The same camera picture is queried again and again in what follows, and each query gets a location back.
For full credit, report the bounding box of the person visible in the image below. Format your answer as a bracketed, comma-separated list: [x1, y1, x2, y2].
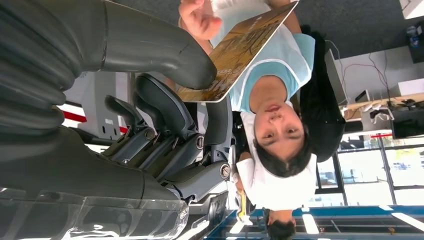
[178, 0, 319, 180]

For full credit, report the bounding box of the white counter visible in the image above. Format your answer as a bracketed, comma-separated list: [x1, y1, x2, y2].
[399, 0, 424, 20]

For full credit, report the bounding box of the white box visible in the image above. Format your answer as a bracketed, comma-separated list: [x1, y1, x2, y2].
[389, 78, 424, 98]

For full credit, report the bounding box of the grey kiosk stand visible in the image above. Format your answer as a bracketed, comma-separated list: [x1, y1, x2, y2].
[64, 71, 137, 142]

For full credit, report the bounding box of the black fabric-covered object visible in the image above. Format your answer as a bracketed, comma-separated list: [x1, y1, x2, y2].
[299, 24, 347, 163]

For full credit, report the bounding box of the wooden background table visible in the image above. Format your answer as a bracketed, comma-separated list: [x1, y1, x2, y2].
[342, 93, 424, 122]

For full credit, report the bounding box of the bystander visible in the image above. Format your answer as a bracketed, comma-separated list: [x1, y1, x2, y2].
[231, 150, 319, 240]

